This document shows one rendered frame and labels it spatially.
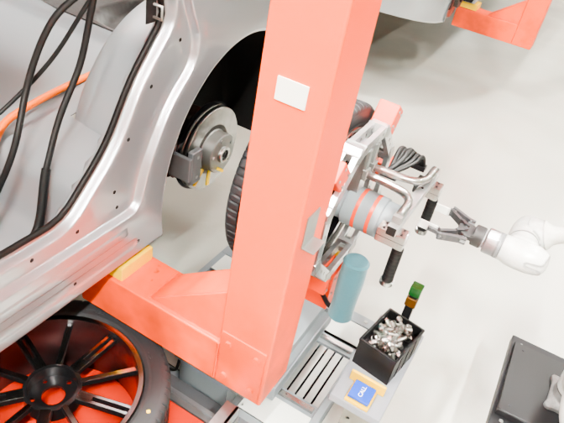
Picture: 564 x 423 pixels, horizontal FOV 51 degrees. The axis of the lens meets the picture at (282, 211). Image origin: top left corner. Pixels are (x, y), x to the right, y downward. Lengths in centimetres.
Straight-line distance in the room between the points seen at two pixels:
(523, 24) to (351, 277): 373
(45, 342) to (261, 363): 76
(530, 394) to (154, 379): 135
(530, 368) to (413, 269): 95
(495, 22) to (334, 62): 431
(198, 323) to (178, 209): 160
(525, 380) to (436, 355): 51
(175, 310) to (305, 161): 71
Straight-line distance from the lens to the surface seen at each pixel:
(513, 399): 234
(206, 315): 166
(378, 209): 191
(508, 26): 536
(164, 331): 180
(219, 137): 208
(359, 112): 188
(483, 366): 288
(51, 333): 203
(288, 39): 114
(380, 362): 195
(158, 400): 177
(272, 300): 146
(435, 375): 273
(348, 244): 219
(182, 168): 201
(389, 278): 184
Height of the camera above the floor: 195
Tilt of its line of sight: 36 degrees down
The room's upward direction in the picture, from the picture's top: 11 degrees clockwise
